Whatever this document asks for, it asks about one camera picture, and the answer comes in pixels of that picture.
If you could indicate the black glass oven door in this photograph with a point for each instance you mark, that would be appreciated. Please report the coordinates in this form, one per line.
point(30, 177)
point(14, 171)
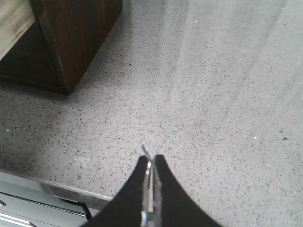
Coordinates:
point(21, 212)

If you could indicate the silver metal scissors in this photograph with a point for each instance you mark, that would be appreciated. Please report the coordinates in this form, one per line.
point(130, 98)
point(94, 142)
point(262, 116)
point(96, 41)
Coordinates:
point(151, 198)

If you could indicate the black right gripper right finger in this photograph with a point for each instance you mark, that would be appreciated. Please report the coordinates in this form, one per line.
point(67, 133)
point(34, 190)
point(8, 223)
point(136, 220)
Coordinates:
point(173, 205)

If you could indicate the dark wooden drawer cabinet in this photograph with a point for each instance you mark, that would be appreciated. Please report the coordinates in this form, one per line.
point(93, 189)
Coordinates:
point(49, 44)

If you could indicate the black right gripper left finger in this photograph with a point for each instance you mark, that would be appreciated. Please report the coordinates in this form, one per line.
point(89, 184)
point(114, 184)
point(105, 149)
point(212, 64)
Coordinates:
point(124, 210)

